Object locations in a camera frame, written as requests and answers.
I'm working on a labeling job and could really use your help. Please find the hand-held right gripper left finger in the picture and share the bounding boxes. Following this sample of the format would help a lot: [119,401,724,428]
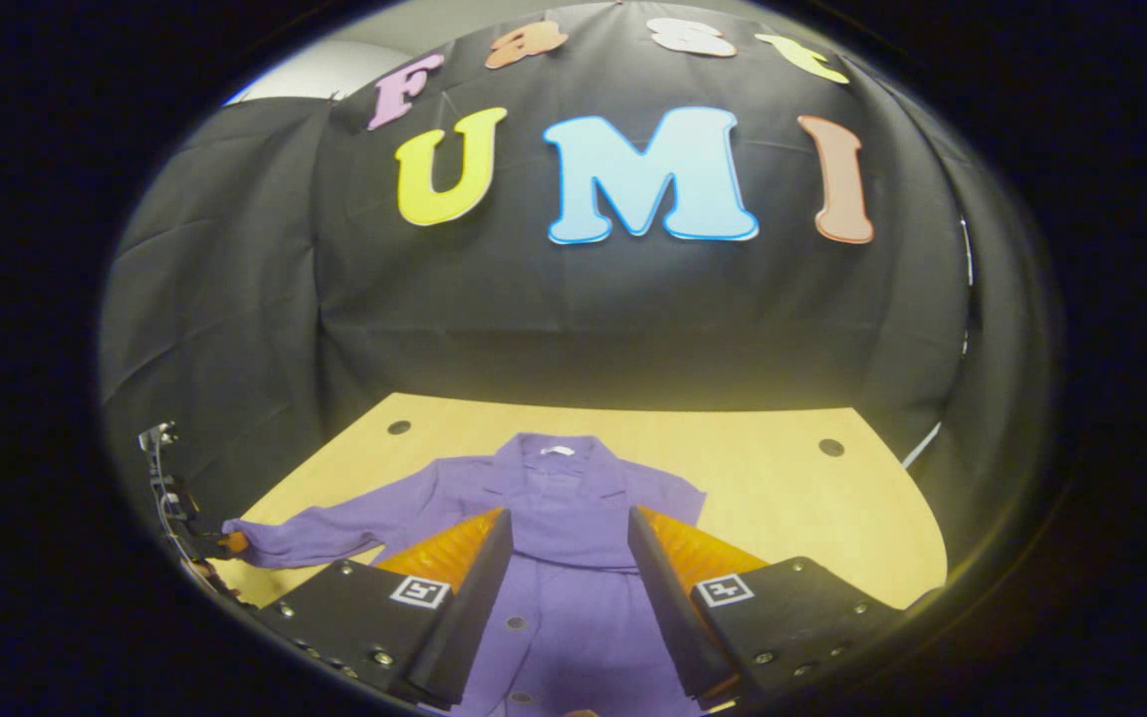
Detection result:
[255,506,515,710]

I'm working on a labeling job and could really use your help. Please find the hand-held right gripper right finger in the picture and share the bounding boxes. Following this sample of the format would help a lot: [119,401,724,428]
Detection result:
[626,505,908,710]

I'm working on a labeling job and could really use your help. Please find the purple button shirt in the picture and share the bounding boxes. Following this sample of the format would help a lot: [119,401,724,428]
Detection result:
[220,431,709,717]

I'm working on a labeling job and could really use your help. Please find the black backdrop cloth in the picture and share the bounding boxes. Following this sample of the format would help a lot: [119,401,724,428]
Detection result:
[101,0,1062,564]

